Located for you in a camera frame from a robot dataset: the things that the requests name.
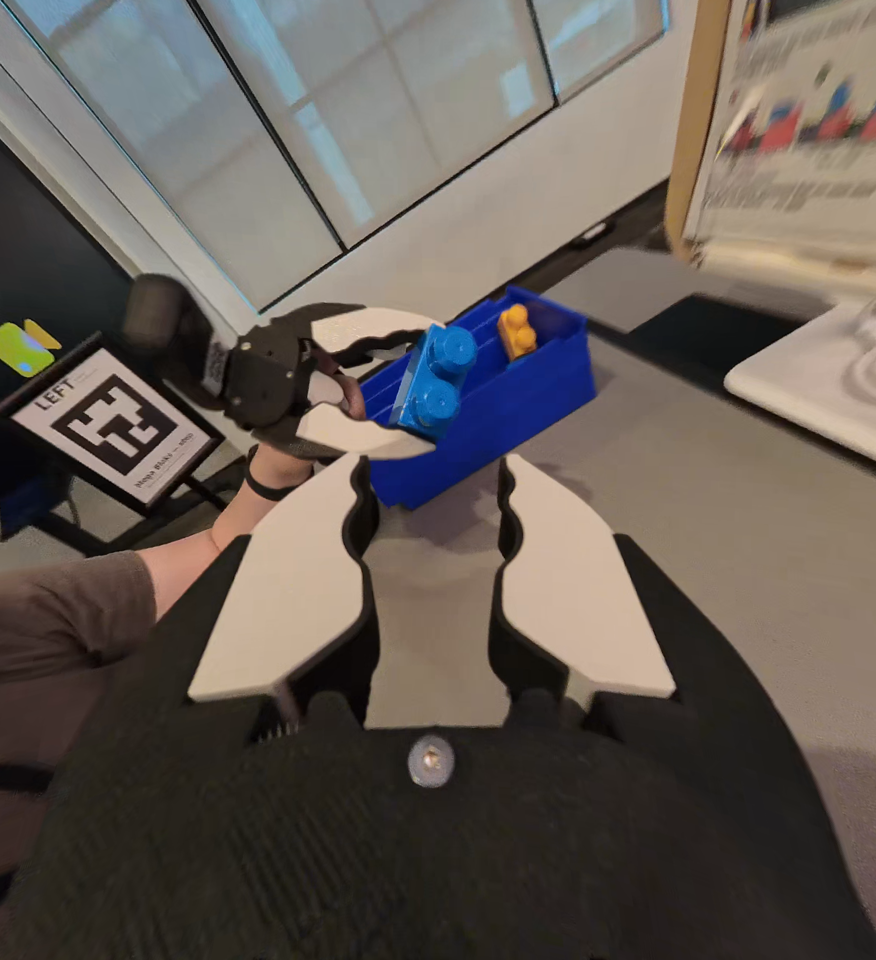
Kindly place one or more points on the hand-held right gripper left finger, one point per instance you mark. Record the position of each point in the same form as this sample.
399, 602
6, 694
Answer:
288, 600

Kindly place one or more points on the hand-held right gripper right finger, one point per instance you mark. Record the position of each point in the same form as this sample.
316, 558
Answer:
580, 600

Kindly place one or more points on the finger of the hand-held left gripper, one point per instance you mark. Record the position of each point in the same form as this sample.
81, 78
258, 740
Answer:
378, 330
363, 439

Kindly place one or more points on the blue mega block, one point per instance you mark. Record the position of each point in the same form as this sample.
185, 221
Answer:
438, 382

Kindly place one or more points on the blue plastic bin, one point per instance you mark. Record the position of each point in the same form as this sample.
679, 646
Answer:
498, 435

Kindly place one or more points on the orange two-stud mega block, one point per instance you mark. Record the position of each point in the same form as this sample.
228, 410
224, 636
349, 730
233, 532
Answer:
516, 334

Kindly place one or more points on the person's left forearm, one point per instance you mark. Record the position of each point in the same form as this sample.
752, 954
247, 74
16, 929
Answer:
190, 555

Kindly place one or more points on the person's left hand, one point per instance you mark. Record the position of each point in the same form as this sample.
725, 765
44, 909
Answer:
354, 397

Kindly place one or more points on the black wristband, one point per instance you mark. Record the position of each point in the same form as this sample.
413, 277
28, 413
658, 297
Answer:
262, 487

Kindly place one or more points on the black framed marker sign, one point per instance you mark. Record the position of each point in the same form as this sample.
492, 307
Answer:
115, 435

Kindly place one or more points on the small floor device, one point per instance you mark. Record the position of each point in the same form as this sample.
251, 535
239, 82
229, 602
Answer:
591, 235

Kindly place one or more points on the yellow green sticker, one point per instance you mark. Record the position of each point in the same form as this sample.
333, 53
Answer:
18, 349

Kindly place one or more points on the instruction sheet board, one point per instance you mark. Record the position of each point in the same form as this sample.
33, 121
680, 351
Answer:
797, 112

